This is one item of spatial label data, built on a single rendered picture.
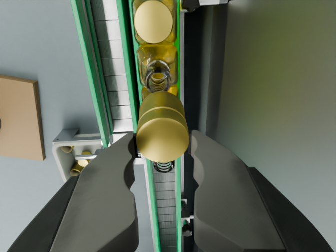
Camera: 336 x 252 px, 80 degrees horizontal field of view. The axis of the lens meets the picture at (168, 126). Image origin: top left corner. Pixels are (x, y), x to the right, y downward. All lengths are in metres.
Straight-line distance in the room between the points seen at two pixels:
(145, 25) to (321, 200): 0.20
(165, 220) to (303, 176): 0.64
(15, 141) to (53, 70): 0.29
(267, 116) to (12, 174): 0.90
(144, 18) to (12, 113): 0.64
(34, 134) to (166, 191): 0.47
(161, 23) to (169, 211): 0.66
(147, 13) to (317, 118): 0.16
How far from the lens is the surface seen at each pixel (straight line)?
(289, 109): 0.22
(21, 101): 0.75
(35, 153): 0.84
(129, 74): 0.41
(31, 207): 1.08
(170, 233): 0.86
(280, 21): 0.24
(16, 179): 0.99
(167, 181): 0.66
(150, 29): 0.20
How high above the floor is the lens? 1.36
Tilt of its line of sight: 62 degrees down
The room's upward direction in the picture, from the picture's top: 175 degrees clockwise
